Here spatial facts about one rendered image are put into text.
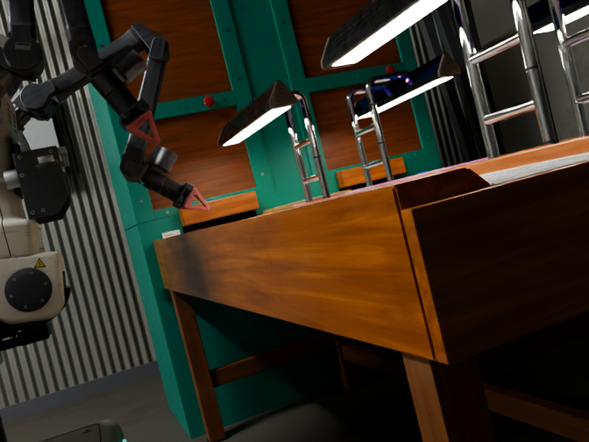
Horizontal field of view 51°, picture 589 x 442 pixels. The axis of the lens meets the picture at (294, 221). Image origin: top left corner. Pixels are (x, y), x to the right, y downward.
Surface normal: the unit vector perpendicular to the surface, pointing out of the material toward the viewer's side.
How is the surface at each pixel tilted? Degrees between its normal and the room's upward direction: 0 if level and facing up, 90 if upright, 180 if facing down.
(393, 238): 90
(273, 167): 90
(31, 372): 90
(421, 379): 90
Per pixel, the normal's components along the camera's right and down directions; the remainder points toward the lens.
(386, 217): -0.91, 0.23
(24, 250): 0.32, -0.05
